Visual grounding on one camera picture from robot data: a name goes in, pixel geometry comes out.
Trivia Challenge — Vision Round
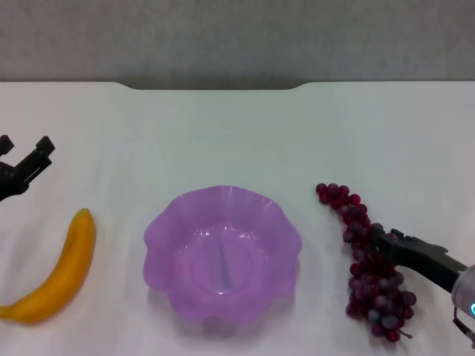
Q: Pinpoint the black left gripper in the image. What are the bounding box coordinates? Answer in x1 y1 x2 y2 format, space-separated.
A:
0 134 56 203

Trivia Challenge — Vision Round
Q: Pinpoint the dark red grape bunch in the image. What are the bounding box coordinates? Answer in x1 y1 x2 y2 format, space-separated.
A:
315 182 418 343

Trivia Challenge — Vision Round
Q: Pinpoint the purple wavy plastic bowl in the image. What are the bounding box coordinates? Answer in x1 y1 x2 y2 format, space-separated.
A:
142 185 304 328

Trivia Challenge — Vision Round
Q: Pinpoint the yellow banana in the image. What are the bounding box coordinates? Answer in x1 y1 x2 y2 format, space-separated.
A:
0 208 97 326

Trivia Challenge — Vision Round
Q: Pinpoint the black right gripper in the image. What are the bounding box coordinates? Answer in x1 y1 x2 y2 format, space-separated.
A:
370 222 469 294

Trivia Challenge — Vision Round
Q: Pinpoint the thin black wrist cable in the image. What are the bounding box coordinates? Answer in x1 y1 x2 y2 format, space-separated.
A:
452 307 475 349

